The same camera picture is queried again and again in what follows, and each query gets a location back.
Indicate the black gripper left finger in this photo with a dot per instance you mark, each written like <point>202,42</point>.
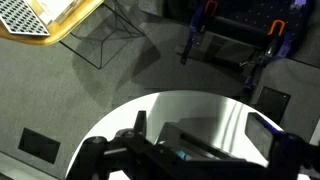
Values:
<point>140,121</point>

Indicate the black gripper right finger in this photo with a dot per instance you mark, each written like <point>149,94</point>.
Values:
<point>263,136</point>

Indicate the black floor plate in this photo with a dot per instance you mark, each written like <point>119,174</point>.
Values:
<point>273,104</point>
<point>39,145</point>

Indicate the white round table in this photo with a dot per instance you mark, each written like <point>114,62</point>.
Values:
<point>200,106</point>

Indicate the white flat panel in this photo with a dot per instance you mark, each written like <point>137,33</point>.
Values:
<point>56,9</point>

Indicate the dotted calibration board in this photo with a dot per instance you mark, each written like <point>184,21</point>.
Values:
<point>20,16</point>

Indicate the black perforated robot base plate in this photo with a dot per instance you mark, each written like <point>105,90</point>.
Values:
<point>253,16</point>

